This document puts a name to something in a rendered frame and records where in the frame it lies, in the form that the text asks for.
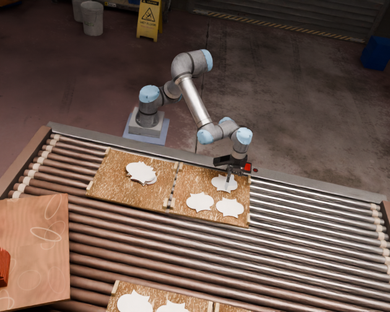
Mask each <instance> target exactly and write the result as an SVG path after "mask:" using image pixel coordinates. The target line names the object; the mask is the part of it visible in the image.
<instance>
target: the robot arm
mask: <svg viewBox="0 0 390 312"><path fill-rule="evenodd" d="M212 65H213V63H212V56H211V55H210V53H209V52H208V51H207V50H196V51H190V52H186V53H180V54H179V55H177V56H176V57H175V58H174V60H173V62H172V64H171V76H172V80H171V81H168V82H166V83H165V85H164V86H162V87H156V86H154V85H153V86H151V85H147V86H145V87H143V88H142V89H141V91H140V94H139V110H138V112H137V114H136V119H135V120H136V123H137V124H138V125H139V126H141V127H143V128H153V127H156V126H157V125H158V123H159V116H158V112H157V110H158V107H160V106H164V105H168V104H171V103H176V102H178V101H180V100H181V97H182V95H183V97H184V99H185V101H186V104H187V106H188V108H189V110H190V112H191V114H192V116H193V118H194V120H195V122H196V124H197V126H198V128H199V131H198V133H197V137H198V141H199V142H200V143H201V144H202V145H206V144H211V143H213V142H215V141H219V140H221V139H224V138H226V137H229V138H230V139H231V140H232V141H233V142H234V144H233V147H232V151H231V154H230V155H225V156H221V157H216V158H214V159H213V165H214V167H218V166H222V165H227V167H226V170H227V172H228V174H227V179H226V182H225V190H227V188H228V186H236V185H237V182H236V181H235V180H234V175H231V174H232V173H233V174H235V175H238V176H243V173H242V172H244V170H245V165H246V162H247V159H248V155H246V153H247V150H248V147H249V144H250V142H251V138H252V136H253V133H252V132H251V130H249V129H247V128H240V127H239V126H238V125H237V124H236V123H235V122H234V121H233V120H232V119H230V118H229V117H224V118H223V119H221V120H220V121H219V124H218V125H215V126H214V124H213V122H212V120H211V118H210V116H209V114H208V112H207V110H206V108H205V106H204V104H203V102H202V100H201V98H200V95H199V93H198V91H197V89H196V87H195V85H194V83H193V81H192V80H193V79H196V78H198V77H199V76H200V75H201V74H202V73H204V72H208V71H210V70H211V69H212ZM241 173H242V175H240V174H241ZM230 176H231V177H230Z"/></svg>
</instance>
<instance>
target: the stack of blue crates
mask: <svg viewBox="0 0 390 312"><path fill-rule="evenodd" d="M360 60H361V62H362V64H363V66H364V67H365V68H368V69H374V70H379V71H384V68H385V67H386V65H387V63H388V61H389V60H390V38H384V37H377V36H373V35H372V36H371V37H370V39H369V41H368V44H367V46H366V48H365V47H364V49H363V51H362V55H361V57H360Z"/></svg>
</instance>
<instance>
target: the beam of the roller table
mask: <svg viewBox="0 0 390 312"><path fill-rule="evenodd" d="M46 126H48V127H51V128H52V132H53V134H60V135H62V136H66V137H71V138H75V139H80V140H83V141H89V142H94V143H97V144H102V145H108V146H111V147H116V148H120V149H125V150H130V151H133V152H139V153H142V154H147V155H153V156H156V157H161V158H167V159H170V160H176V161H179V162H184V163H189V164H193V165H198V166H201V167H207V168H212V169H215V170H220V171H225V172H227V170H226V167H227V165H222V166H218V167H214V165H213V159H214V157H209V156H206V155H201V154H195V153H192V152H187V151H183V150H178V149H172V148H169V147H164V146H160V145H155V144H150V143H146V142H141V141H136V140H132V139H127V138H124V137H119V136H113V135H110V134H105V133H101V132H96V131H91V130H88V129H82V128H77V127H74V126H68V125H65V124H59V123H54V122H51V121H50V122H49V123H48V124H47V125H46ZM253 168H256V169H258V172H254V171H253ZM248 175H249V176H251V177H252V178H257V179H260V180H266V181H271V182H274V183H280V184H285V185H288V186H293V187H297V188H302V189H307V190H311V191H316V192H319V193H324V194H330V195H333V196H339V197H344V198H347V199H353V200H356V201H361V202H366V203H372V204H376V205H379V204H380V203H381V201H388V200H387V198H386V195H383V194H378V193H373V192H369V191H364V190H361V189H355V188H350V187H346V186H341V185H338V184H332V183H327V182H324V181H319V180H314V179H310V178H305V177H301V176H296V175H291V174H288V173H282V172H279V171H274V170H268V169H265V168H259V167H254V166H252V168H251V174H250V173H245V172H243V176H248Z"/></svg>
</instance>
